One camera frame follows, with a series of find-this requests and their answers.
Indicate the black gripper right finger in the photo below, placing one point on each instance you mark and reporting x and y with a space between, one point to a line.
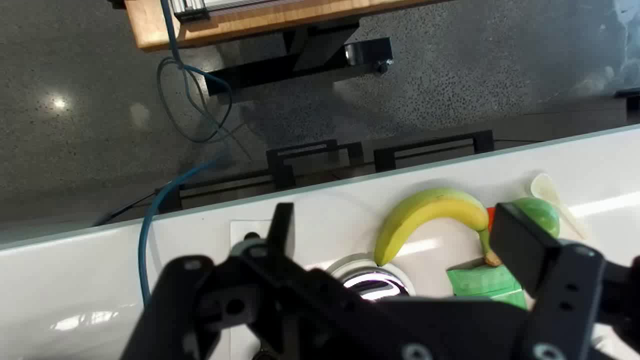
564 278

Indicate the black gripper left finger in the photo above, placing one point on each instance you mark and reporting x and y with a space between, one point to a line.
168 327

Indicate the yellow green banana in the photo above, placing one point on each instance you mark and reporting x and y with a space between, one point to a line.
432 205

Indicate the green apple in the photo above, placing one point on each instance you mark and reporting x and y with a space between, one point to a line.
543 213

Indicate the green snack packet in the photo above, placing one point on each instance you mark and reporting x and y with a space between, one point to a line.
493 283

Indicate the white plastic spoon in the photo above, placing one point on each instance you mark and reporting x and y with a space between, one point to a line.
544 189

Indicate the round silver lid dish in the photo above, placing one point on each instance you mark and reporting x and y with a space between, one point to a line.
372 283

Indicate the wooden robot cart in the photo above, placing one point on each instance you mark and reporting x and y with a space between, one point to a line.
149 28

